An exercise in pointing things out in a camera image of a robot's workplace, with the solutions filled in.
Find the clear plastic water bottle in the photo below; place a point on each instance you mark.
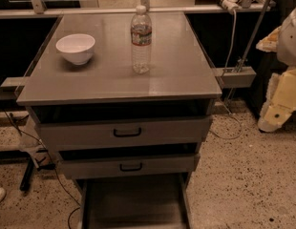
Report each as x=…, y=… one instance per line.
x=141, y=39

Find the middle grey drawer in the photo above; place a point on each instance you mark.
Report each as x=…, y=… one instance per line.
x=129, y=166

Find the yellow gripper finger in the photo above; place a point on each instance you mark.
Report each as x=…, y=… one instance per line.
x=269, y=43
x=280, y=101

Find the top grey drawer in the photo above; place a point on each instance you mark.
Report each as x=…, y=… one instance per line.
x=123, y=133

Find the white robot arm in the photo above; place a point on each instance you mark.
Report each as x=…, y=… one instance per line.
x=286, y=47

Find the diagonal metal rod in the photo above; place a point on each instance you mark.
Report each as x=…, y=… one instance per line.
x=241, y=61

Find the white ceramic bowl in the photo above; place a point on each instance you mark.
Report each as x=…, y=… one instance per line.
x=77, y=49

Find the open bottom grey drawer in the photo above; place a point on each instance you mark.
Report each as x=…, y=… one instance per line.
x=142, y=202

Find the black floor stand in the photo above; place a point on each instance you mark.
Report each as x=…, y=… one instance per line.
x=39, y=159

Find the grey drawer cabinet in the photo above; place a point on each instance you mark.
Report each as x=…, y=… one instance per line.
x=180, y=82

